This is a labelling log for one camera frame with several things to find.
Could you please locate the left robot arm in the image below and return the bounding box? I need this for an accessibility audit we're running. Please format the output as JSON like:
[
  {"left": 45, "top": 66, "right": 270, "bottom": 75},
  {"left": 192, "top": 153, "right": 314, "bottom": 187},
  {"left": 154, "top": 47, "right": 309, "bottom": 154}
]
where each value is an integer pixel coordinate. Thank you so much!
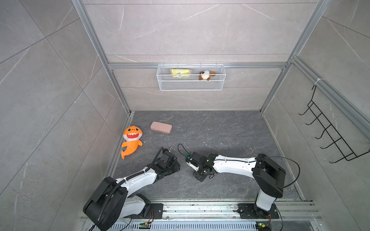
[{"left": 83, "top": 157, "right": 180, "bottom": 231}]

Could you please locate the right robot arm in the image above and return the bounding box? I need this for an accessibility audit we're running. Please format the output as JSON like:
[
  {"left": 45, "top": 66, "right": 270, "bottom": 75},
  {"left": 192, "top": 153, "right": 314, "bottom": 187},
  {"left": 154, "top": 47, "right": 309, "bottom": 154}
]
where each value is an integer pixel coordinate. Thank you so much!
[{"left": 186, "top": 152, "right": 286, "bottom": 212}]

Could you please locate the orange shark plush toy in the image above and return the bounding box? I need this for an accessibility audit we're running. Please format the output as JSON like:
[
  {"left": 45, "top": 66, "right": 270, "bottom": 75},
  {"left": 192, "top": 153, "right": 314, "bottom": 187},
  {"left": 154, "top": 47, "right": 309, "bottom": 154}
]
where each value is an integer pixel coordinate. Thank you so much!
[{"left": 121, "top": 126, "right": 143, "bottom": 159}]

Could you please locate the brown white plush toy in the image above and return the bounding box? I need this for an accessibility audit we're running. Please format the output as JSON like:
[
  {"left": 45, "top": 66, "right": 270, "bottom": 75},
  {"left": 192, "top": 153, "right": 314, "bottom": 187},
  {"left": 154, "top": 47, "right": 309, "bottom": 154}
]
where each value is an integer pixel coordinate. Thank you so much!
[{"left": 198, "top": 70, "right": 216, "bottom": 81}]

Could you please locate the yellow packet in basket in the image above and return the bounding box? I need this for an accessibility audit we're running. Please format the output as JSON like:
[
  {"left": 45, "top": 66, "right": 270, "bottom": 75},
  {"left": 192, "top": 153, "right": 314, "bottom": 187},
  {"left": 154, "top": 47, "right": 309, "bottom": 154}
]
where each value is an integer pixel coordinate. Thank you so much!
[{"left": 170, "top": 68, "right": 193, "bottom": 79}]

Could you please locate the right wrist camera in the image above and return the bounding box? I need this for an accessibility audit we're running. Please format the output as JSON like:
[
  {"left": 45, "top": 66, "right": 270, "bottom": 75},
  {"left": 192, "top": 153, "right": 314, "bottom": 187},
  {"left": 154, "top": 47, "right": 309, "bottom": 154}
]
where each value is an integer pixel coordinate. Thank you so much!
[{"left": 186, "top": 159, "right": 199, "bottom": 171}]

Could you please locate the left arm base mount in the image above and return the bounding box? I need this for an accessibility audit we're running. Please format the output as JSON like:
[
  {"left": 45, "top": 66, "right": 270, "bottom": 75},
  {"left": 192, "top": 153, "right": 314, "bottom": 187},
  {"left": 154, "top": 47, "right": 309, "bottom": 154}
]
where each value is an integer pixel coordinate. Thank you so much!
[{"left": 125, "top": 194, "right": 164, "bottom": 220}]

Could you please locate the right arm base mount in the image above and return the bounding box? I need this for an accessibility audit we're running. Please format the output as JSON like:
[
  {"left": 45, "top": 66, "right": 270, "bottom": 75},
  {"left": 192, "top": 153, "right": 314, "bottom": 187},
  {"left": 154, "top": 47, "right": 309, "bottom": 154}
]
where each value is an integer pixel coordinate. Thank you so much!
[{"left": 237, "top": 191, "right": 279, "bottom": 219}]

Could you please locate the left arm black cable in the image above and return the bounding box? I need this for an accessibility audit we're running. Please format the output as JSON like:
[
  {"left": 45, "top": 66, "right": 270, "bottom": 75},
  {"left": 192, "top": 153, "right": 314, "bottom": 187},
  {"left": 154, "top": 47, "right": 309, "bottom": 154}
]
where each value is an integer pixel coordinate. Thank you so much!
[{"left": 95, "top": 147, "right": 174, "bottom": 223}]

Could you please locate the white wire basket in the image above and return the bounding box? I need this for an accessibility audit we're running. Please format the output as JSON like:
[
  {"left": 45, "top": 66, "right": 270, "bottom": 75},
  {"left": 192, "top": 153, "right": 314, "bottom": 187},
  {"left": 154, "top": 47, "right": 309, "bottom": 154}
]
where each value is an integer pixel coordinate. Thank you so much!
[{"left": 156, "top": 64, "right": 226, "bottom": 91}]

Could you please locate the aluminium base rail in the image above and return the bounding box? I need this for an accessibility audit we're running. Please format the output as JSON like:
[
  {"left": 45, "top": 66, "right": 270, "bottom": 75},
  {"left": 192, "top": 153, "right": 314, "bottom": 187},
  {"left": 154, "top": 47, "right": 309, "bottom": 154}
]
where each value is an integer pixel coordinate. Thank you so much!
[{"left": 108, "top": 199, "right": 327, "bottom": 231}]

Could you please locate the black wall hook rack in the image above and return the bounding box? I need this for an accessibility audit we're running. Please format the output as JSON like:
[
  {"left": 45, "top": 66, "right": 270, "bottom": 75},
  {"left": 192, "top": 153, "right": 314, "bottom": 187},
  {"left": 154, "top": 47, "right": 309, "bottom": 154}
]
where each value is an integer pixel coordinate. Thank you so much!
[{"left": 299, "top": 85, "right": 370, "bottom": 164}]

